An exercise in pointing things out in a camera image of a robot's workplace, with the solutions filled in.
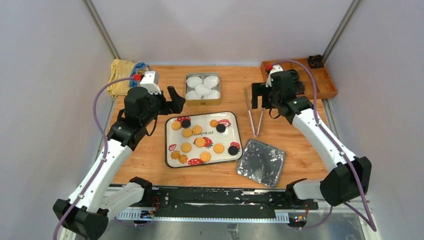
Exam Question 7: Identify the metal tongs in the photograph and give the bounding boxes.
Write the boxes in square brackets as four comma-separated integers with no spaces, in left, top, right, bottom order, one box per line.
[244,86,265,138]

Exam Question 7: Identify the wooden compartment box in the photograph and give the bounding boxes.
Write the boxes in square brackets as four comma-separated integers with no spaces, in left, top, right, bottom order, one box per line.
[280,58,338,100]

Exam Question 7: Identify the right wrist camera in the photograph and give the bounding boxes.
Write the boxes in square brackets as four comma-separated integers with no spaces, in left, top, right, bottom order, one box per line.
[265,64,284,88]

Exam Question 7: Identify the swirl butter cookie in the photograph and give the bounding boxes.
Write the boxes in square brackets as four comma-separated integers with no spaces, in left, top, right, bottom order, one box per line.
[210,119,219,128]

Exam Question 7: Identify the gold cookie tin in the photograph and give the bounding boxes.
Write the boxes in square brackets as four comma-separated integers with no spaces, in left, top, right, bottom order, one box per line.
[184,72,222,107]

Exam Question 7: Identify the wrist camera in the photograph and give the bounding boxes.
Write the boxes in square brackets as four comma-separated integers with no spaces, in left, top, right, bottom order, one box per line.
[138,71,162,95]
[265,64,284,88]

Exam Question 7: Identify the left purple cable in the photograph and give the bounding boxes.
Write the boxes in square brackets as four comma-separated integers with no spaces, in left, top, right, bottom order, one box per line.
[52,76,137,240]

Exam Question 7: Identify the black sandwich cookie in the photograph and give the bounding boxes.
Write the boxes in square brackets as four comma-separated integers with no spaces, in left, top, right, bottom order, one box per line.
[215,123,227,133]
[181,119,191,129]
[227,145,239,156]

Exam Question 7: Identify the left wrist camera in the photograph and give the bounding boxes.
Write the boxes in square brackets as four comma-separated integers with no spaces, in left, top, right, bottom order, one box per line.
[138,71,162,95]

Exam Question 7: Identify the purple cable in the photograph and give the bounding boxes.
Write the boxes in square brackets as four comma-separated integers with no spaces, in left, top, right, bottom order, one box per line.
[270,59,378,232]
[52,76,137,240]

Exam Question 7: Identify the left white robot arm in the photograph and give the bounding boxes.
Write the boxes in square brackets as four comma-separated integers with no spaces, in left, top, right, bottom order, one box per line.
[53,84,186,240]

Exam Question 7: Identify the silver tin lid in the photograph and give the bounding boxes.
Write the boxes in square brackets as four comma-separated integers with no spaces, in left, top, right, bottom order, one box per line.
[235,139,286,188]

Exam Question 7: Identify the white strawberry tray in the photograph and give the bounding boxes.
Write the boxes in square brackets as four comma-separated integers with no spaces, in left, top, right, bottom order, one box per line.
[165,111,243,169]

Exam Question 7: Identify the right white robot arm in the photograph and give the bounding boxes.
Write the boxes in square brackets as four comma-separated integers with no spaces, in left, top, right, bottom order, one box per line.
[251,71,372,209]

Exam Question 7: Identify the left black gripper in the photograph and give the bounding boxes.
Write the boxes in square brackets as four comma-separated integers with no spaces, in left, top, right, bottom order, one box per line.
[141,85,185,126]

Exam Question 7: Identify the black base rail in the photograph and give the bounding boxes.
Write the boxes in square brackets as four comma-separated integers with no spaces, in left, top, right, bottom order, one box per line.
[116,185,319,225]

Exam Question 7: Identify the yellow cloth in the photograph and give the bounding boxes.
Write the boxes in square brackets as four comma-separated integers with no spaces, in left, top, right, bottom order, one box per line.
[106,58,150,99]

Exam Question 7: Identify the round dotted biscuit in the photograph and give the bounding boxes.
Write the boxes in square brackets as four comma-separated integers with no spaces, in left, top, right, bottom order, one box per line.
[182,128,193,138]
[194,137,206,148]
[171,120,182,130]
[191,125,203,135]

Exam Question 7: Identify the white paper cup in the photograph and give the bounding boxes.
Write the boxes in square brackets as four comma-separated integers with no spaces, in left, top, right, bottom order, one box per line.
[185,90,202,101]
[203,89,221,100]
[203,75,220,89]
[194,83,212,96]
[186,76,203,89]

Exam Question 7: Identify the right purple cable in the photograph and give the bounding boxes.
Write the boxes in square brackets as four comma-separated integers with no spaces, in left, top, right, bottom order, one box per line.
[270,59,378,232]

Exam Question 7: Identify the blue cloth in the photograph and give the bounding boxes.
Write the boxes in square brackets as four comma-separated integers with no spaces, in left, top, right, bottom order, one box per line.
[128,62,149,88]

